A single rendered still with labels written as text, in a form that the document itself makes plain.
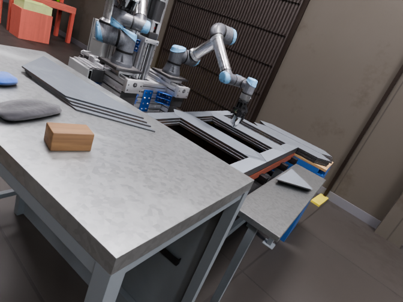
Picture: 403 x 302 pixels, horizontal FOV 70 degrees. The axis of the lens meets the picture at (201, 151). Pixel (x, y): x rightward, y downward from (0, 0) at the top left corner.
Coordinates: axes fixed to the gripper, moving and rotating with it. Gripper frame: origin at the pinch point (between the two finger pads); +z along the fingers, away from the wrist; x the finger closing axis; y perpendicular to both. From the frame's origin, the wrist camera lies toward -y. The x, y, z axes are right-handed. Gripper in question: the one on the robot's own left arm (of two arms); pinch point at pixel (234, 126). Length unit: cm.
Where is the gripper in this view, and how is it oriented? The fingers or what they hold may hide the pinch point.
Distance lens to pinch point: 210.2
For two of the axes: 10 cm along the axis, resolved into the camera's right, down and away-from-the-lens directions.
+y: -5.3, 1.3, -8.4
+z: -3.5, 8.7, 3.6
